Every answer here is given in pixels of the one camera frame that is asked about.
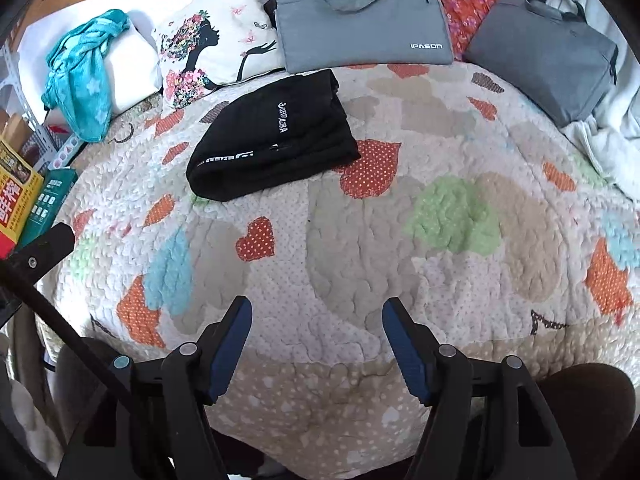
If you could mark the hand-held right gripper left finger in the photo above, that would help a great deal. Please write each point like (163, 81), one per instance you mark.
(227, 350)

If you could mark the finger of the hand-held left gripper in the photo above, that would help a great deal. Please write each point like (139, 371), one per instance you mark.
(45, 250)

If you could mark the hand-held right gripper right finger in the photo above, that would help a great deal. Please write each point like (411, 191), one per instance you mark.
(407, 355)

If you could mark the black pants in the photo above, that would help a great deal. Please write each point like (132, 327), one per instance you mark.
(280, 145)

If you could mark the green box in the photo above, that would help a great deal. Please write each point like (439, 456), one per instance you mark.
(47, 200)

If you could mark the yellow red box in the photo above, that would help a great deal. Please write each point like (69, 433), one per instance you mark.
(15, 195)

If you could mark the heart patterned quilt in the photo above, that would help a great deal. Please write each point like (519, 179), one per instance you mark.
(350, 260)

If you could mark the teal star cloth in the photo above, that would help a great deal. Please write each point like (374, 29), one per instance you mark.
(80, 85)

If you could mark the white metal rack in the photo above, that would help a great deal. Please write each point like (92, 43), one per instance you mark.
(10, 67)

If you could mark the person's right leg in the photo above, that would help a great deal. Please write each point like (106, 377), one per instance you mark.
(590, 410)

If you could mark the white pillow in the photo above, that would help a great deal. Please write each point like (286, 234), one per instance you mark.
(135, 65)

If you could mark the printed figure pillow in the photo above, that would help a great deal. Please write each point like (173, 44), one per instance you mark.
(220, 55)

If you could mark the flat grey laptop bag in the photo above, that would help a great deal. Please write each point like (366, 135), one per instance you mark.
(360, 35)

